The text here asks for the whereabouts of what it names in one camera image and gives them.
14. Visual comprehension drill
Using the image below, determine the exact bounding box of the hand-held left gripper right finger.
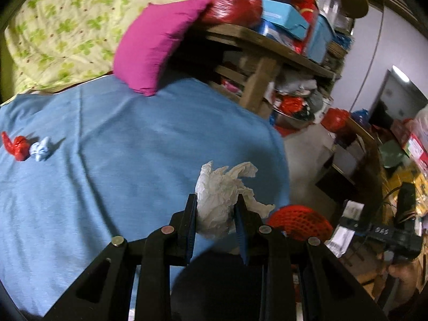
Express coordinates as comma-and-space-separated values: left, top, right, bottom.
234, 194, 388, 321

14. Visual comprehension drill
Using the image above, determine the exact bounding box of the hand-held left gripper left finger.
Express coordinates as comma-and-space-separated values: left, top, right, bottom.
43, 193, 198, 321

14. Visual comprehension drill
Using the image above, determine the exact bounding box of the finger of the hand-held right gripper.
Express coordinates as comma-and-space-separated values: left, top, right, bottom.
339, 218, 372, 239

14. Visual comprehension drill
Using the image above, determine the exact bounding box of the white tissue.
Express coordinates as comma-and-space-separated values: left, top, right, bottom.
194, 161, 276, 240

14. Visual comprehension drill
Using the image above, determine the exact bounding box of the red plastic mesh basket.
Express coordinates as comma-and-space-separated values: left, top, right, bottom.
266, 205, 334, 242

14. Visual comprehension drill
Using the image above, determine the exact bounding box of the person's right hand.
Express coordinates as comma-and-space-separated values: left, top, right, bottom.
388, 258, 423, 293

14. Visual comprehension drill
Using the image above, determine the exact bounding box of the yellow printed carton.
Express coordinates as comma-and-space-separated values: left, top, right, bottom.
391, 167, 428, 216

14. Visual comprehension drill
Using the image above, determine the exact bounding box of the wooden cabinet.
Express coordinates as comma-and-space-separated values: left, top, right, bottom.
316, 120, 390, 215

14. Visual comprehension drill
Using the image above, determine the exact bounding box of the green plate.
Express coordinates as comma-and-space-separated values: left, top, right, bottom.
383, 140, 407, 168

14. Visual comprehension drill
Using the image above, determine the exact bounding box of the red and white box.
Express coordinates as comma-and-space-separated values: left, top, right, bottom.
402, 133, 428, 172

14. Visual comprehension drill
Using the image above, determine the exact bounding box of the blue bed sheet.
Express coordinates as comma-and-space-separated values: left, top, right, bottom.
0, 77, 291, 318

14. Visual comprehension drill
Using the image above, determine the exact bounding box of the blue plastic bag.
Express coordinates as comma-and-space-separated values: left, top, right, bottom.
351, 109, 370, 125

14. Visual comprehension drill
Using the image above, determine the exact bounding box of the metal basin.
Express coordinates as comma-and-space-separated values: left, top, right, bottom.
272, 104, 315, 130

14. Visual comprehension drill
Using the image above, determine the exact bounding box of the doorway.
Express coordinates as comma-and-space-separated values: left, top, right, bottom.
368, 68, 428, 132

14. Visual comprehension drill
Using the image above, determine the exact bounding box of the pile of bags under table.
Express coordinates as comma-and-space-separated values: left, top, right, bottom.
274, 78, 332, 121

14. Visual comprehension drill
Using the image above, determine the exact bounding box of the wooden table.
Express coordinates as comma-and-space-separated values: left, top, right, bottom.
181, 23, 337, 118

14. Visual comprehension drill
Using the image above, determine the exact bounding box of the white ceiling light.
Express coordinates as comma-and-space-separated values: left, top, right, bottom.
391, 65, 411, 83

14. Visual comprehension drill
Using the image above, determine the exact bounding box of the light blue crumpled paper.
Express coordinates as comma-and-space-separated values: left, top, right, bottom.
29, 136, 52, 163

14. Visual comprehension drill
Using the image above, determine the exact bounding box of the magenta pillow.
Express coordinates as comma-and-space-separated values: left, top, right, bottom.
114, 0, 213, 97

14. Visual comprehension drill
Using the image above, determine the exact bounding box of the red crumpled wrapper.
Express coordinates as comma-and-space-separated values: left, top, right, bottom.
1, 131, 31, 162

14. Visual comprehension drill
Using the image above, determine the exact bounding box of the tall light blue box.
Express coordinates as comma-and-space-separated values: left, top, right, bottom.
305, 13, 337, 65

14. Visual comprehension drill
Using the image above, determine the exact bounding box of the flat light blue box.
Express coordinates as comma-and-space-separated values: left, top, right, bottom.
260, 0, 310, 41

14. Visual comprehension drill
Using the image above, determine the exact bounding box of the red plastic bag on table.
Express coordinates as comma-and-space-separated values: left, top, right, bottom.
201, 0, 263, 26

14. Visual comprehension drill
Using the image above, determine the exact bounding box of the green floral quilt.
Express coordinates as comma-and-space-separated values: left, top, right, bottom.
5, 0, 242, 95

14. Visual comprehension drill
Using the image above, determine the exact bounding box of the red gift box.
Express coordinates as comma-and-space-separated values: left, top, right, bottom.
292, 0, 319, 18

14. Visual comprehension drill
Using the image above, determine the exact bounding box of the black cable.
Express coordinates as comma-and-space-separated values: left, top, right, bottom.
380, 184, 402, 209

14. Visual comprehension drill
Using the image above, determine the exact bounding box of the white wall pipe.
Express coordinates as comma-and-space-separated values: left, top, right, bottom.
363, 5, 386, 88

